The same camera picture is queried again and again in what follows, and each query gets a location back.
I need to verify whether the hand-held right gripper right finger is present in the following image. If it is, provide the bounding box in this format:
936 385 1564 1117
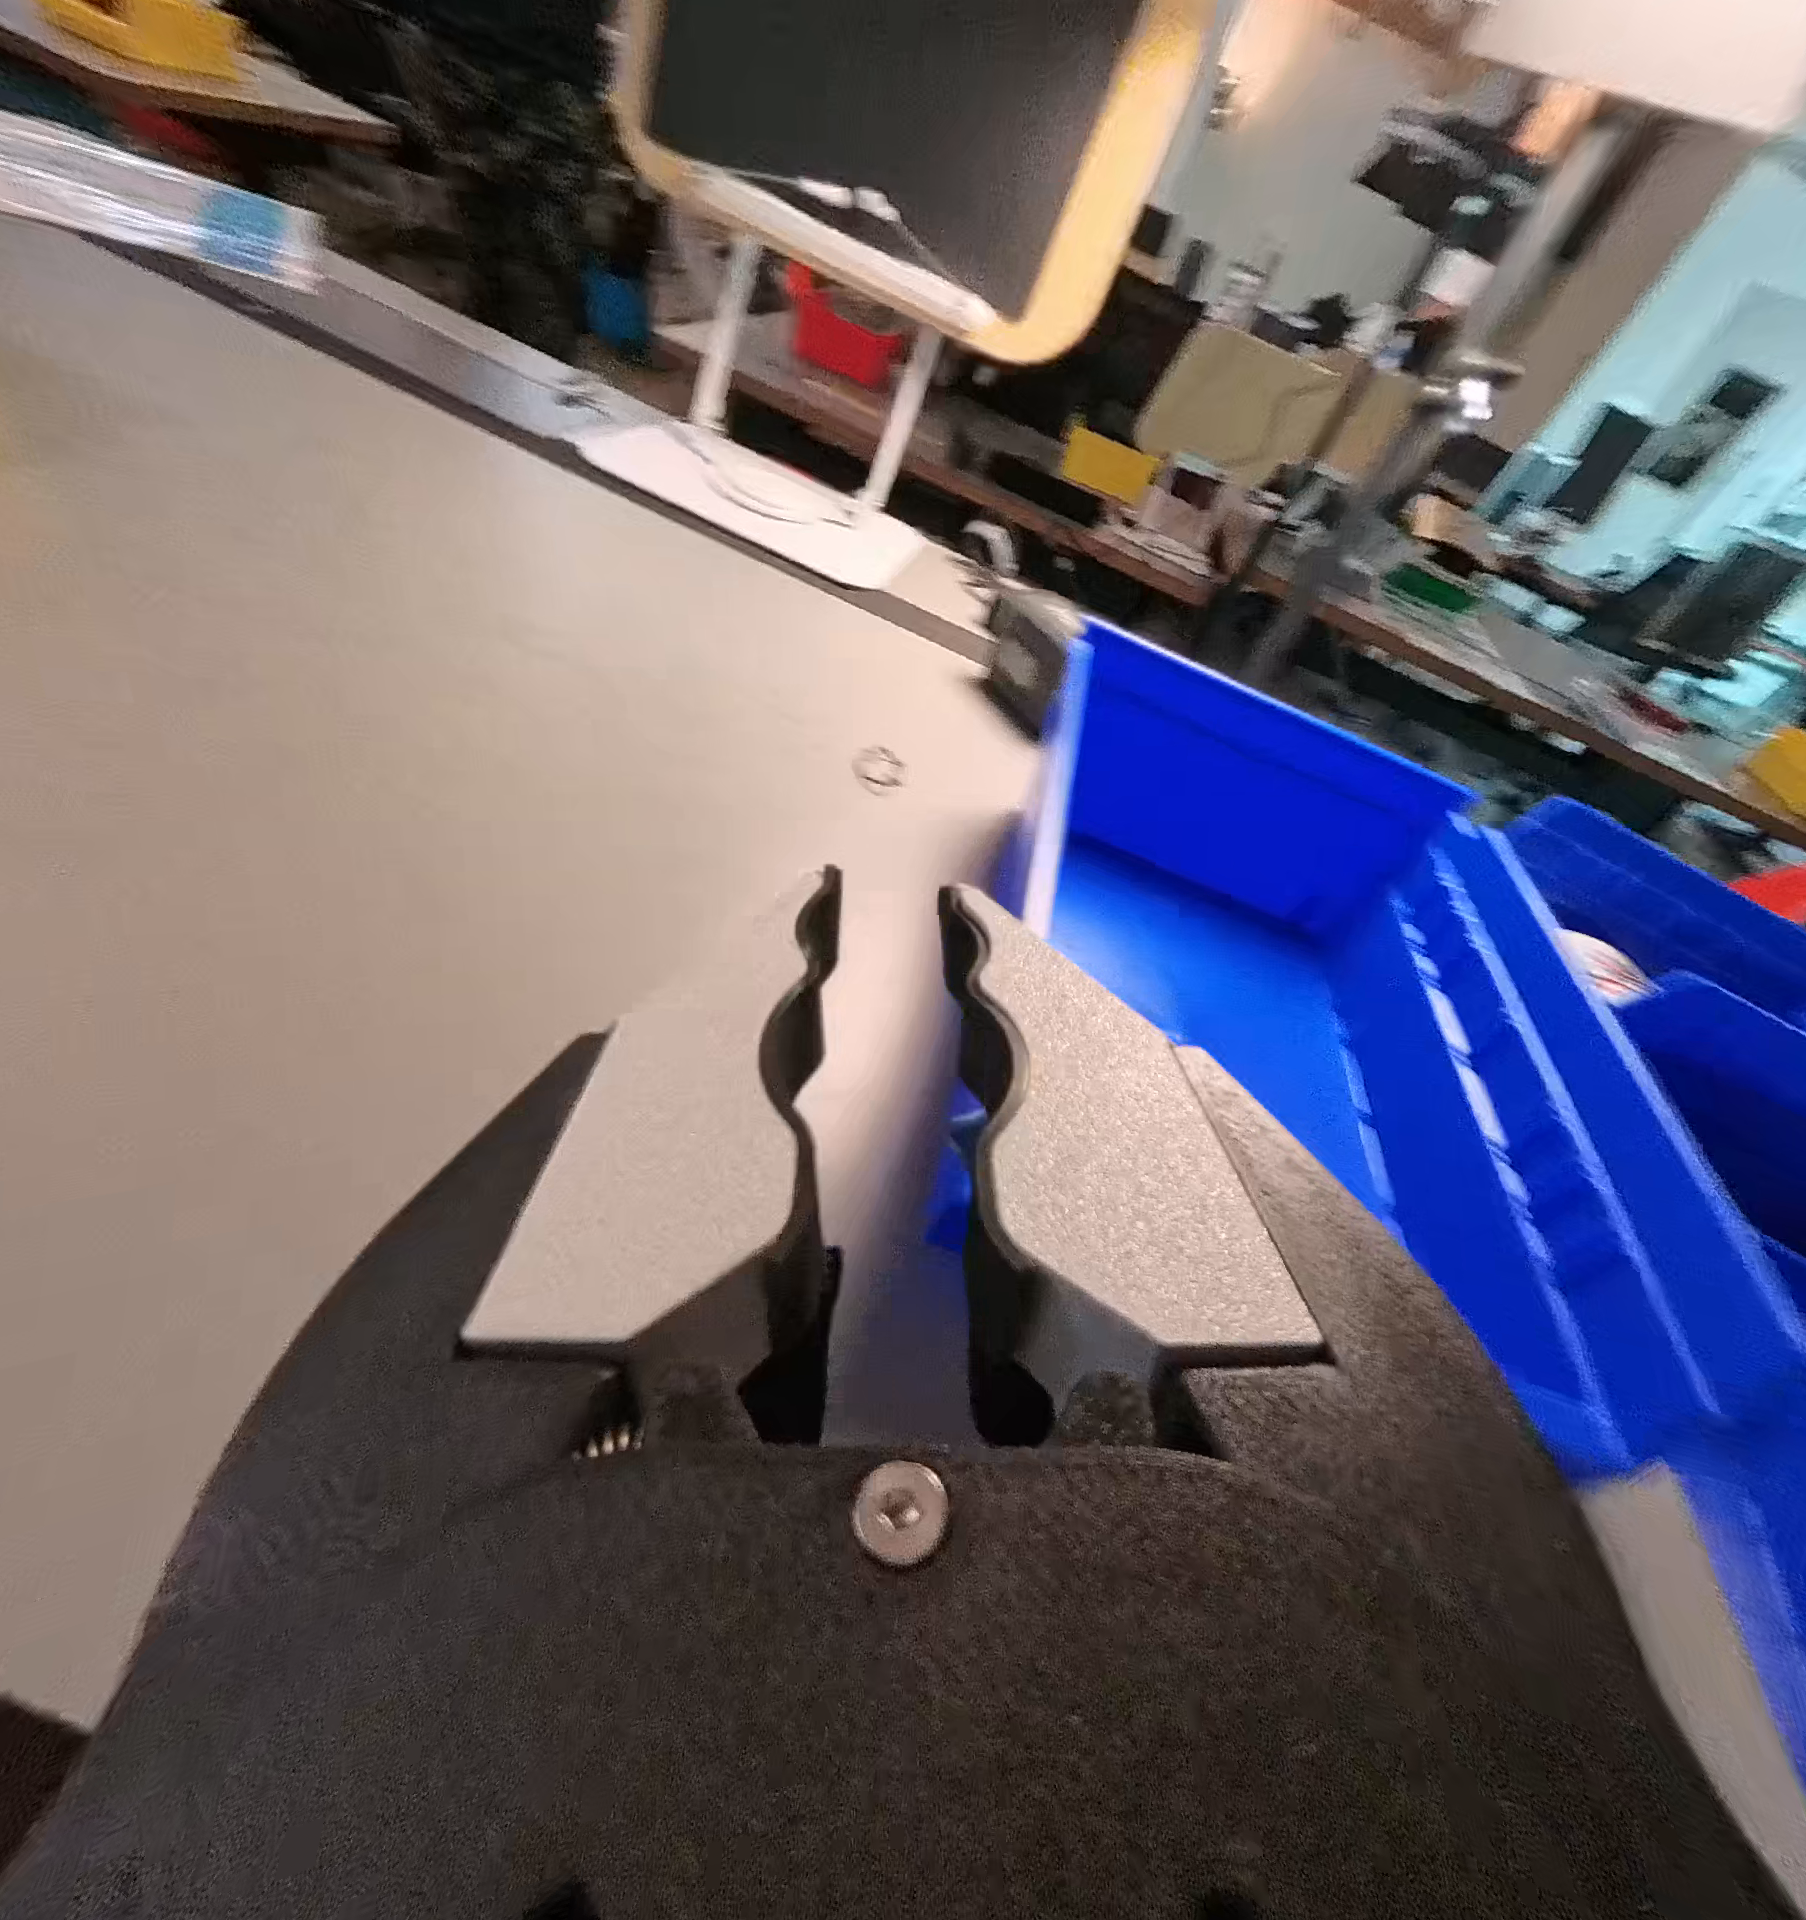
936 883 1328 1442

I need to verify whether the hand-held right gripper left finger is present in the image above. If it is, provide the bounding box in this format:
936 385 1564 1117
459 868 844 1442

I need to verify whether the large blue plastic bin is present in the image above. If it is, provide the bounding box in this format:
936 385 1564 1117
923 617 1806 1484

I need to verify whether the white cloth red print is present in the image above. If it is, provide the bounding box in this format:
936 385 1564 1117
1560 924 1662 1011

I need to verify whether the grey power bank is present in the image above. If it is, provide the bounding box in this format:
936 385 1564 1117
979 587 1093 734

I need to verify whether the background work table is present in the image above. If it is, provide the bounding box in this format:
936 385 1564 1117
664 323 1806 874

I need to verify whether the grey light stand pole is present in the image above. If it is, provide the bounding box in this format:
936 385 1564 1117
1240 88 1638 683

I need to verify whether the dark grey desk panel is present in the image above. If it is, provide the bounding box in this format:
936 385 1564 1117
94 222 992 665

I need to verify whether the blue trash bin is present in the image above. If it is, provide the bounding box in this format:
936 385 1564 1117
580 261 658 356

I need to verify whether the clear plastic bag blue label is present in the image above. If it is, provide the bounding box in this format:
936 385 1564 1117
0 88 325 290

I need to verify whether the led studio light panel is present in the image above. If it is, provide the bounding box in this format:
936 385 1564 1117
1454 0 1806 134

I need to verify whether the small yellow bin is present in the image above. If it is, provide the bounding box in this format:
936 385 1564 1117
40 0 249 73

